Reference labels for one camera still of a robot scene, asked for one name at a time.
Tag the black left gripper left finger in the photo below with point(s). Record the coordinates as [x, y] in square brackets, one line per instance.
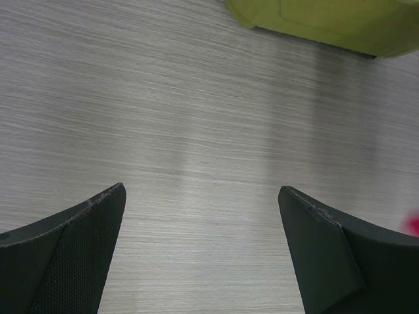
[60, 264]

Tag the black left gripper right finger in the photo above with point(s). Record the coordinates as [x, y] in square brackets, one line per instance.
[344, 264]

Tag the green plastic laundry bin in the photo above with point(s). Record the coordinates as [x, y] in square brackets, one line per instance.
[381, 29]

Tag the red t shirt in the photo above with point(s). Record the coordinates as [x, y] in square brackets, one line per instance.
[410, 224]

